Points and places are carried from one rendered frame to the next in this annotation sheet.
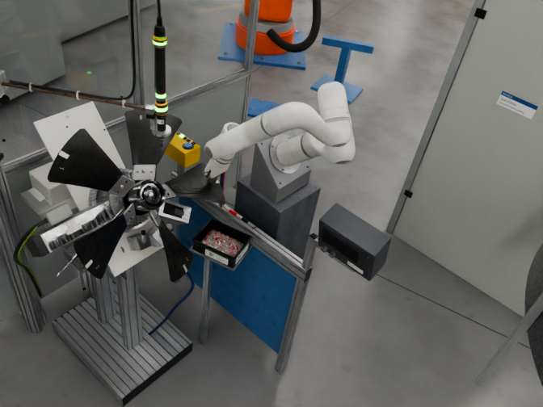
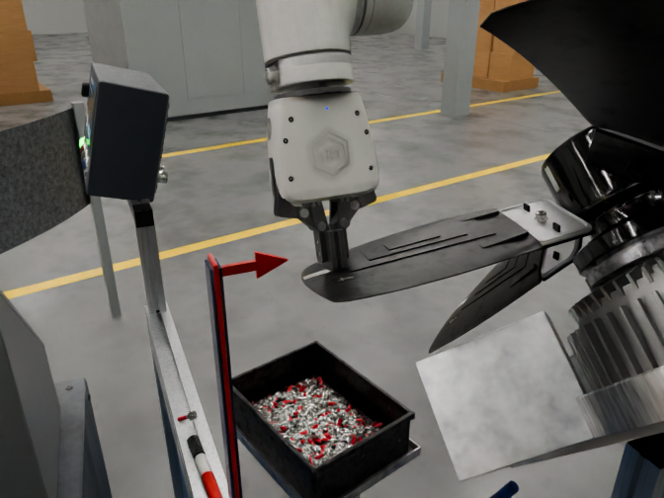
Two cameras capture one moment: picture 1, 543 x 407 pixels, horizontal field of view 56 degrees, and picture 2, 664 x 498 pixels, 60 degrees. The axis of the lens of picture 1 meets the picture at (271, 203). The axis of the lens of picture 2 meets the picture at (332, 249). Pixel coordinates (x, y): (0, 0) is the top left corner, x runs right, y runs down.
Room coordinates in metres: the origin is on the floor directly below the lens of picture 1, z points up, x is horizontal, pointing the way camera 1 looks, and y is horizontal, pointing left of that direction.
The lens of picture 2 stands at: (2.13, 0.54, 1.39)
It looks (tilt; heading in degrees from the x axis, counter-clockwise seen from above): 25 degrees down; 212
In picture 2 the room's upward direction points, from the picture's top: straight up
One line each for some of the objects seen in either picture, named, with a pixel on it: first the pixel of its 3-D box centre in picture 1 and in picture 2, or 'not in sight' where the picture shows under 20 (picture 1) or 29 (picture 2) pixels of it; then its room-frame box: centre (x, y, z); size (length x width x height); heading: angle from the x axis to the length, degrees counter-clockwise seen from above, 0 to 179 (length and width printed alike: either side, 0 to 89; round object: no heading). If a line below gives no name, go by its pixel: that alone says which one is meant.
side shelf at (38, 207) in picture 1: (69, 192); not in sight; (1.77, 0.96, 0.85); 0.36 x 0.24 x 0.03; 145
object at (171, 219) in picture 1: (167, 211); (507, 394); (1.61, 0.44, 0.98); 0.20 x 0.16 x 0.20; 55
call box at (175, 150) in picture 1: (182, 150); not in sight; (2.01, 0.48, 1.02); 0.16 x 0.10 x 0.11; 55
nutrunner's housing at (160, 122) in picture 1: (160, 81); not in sight; (1.55, 0.44, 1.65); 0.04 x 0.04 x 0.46
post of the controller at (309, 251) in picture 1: (309, 252); (149, 260); (1.54, -0.20, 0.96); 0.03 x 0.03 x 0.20; 55
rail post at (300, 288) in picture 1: (290, 328); (185, 498); (1.54, -0.20, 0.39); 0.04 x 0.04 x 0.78; 55
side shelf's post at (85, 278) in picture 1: (80, 253); not in sight; (1.77, 0.96, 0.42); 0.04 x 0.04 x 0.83; 55
